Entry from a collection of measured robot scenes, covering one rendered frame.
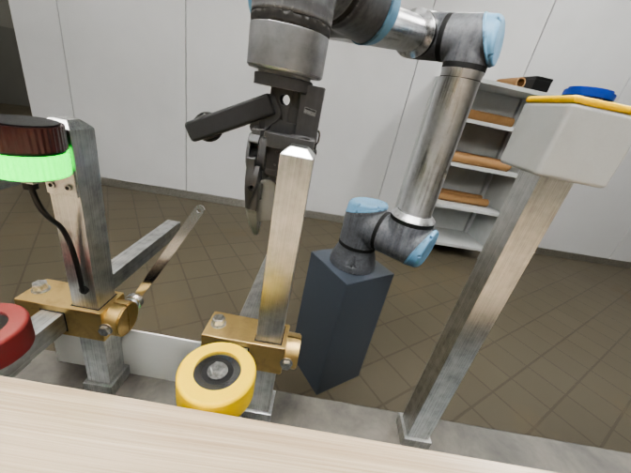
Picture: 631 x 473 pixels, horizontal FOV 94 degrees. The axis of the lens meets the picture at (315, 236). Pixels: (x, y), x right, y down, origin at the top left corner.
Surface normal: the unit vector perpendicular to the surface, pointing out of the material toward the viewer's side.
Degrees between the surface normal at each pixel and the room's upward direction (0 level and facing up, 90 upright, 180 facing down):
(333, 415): 0
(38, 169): 90
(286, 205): 90
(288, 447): 0
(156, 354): 90
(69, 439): 0
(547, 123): 90
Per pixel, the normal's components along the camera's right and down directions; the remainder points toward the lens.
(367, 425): 0.18, -0.89
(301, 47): 0.43, 0.44
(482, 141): 0.04, 0.43
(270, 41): -0.32, 0.34
